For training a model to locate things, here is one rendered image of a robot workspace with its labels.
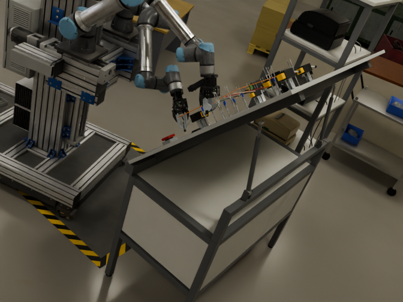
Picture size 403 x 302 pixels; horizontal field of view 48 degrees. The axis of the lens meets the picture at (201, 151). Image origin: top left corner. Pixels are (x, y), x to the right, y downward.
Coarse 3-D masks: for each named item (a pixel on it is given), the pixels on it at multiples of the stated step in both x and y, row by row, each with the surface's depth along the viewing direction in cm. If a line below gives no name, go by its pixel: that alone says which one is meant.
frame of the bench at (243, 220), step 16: (256, 128) 320; (304, 176) 289; (128, 192) 243; (144, 192) 235; (160, 192) 234; (272, 192) 262; (176, 208) 227; (256, 208) 246; (192, 224) 221; (240, 224) 231; (128, 240) 256; (208, 240) 218; (224, 240) 222; (272, 240) 340; (112, 256) 270; (144, 256) 252; (208, 256) 221; (240, 256) 272; (112, 272) 280; (160, 272) 247; (224, 272) 261; (192, 288) 235
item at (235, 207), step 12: (324, 144) 286; (300, 156) 265; (312, 156) 276; (288, 168) 251; (276, 180) 238; (252, 192) 223; (240, 204) 212; (228, 216) 205; (216, 228) 212; (216, 240) 214
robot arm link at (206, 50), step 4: (200, 44) 223; (204, 44) 222; (208, 44) 222; (212, 44) 223; (200, 48) 223; (204, 48) 222; (208, 48) 222; (212, 48) 223; (196, 52) 224; (200, 52) 224; (204, 52) 223; (208, 52) 223; (212, 52) 224; (196, 56) 225; (200, 56) 224; (204, 56) 223; (208, 56) 223; (212, 56) 224; (200, 60) 225; (204, 60) 224; (208, 60) 224; (212, 60) 225; (200, 64) 226; (204, 64) 224; (208, 64) 224; (212, 64) 225
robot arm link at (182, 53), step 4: (188, 44) 234; (192, 44) 232; (180, 48) 228; (184, 48) 228; (188, 48) 227; (192, 48) 226; (196, 48) 225; (176, 52) 228; (180, 52) 227; (184, 52) 226; (188, 52) 226; (192, 52) 225; (176, 56) 228; (180, 56) 227; (184, 56) 227; (188, 56) 226; (192, 56) 225; (180, 60) 229; (184, 60) 228; (188, 60) 227; (192, 60) 227; (196, 60) 226
